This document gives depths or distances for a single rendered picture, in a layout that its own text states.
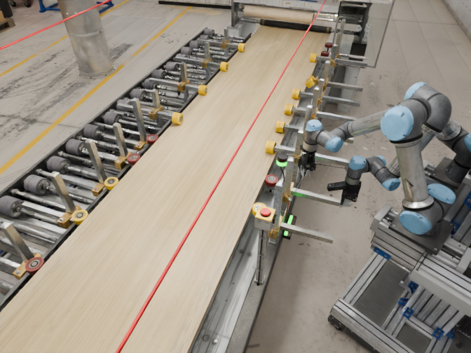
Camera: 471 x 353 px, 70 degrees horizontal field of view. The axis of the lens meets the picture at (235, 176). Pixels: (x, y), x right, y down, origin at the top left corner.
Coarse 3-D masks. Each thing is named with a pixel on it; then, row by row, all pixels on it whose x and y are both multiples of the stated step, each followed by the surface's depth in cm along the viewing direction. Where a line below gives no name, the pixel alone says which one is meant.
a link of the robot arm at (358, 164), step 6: (354, 156) 174; (360, 156) 174; (354, 162) 171; (360, 162) 170; (366, 162) 173; (348, 168) 176; (354, 168) 172; (360, 168) 171; (366, 168) 173; (348, 174) 177; (354, 174) 175; (360, 174) 175
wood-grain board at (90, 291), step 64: (256, 64) 321; (192, 128) 242; (256, 128) 242; (128, 192) 194; (192, 192) 194; (256, 192) 194; (64, 256) 162; (128, 256) 162; (192, 256) 162; (0, 320) 139; (64, 320) 139; (128, 320) 139; (192, 320) 139
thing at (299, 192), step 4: (268, 188) 206; (272, 188) 204; (292, 188) 202; (292, 192) 201; (296, 192) 200; (300, 192) 200; (304, 192) 200; (308, 192) 200; (300, 196) 201; (304, 196) 200; (308, 196) 198; (312, 196) 198; (316, 196) 197; (320, 196) 197; (324, 196) 197; (328, 196) 197; (316, 200) 198; (320, 200) 197; (324, 200) 196; (328, 200) 195; (332, 200) 195; (336, 200) 195; (340, 200) 195; (332, 204) 196; (336, 204) 195
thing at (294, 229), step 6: (282, 228) 186; (288, 228) 185; (294, 228) 184; (300, 228) 184; (300, 234) 184; (306, 234) 182; (312, 234) 181; (318, 234) 181; (324, 234) 181; (324, 240) 181; (330, 240) 179
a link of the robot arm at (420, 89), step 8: (416, 88) 155; (424, 88) 153; (432, 88) 153; (408, 96) 158; (416, 96) 154; (424, 96) 151; (432, 96) 149; (448, 128) 171; (456, 128) 174; (440, 136) 179; (448, 136) 176; (456, 136) 175; (448, 144) 181
